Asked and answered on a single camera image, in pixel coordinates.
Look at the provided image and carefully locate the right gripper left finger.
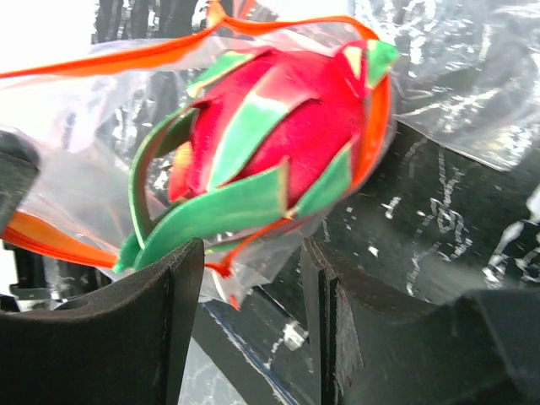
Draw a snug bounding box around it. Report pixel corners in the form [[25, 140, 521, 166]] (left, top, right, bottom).
[[1, 239, 204, 404]]

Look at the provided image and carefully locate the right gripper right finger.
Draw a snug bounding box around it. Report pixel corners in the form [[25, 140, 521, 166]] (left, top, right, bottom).
[[300, 238, 539, 404]]

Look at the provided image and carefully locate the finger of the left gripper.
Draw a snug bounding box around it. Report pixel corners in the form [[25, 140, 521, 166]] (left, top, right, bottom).
[[0, 129, 41, 231]]

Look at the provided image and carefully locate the red green dragon fruit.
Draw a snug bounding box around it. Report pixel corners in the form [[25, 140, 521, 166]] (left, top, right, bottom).
[[113, 39, 398, 277]]

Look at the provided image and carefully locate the clear orange zip bag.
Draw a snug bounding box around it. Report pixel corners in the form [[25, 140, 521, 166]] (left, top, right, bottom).
[[1, 1, 539, 303]]

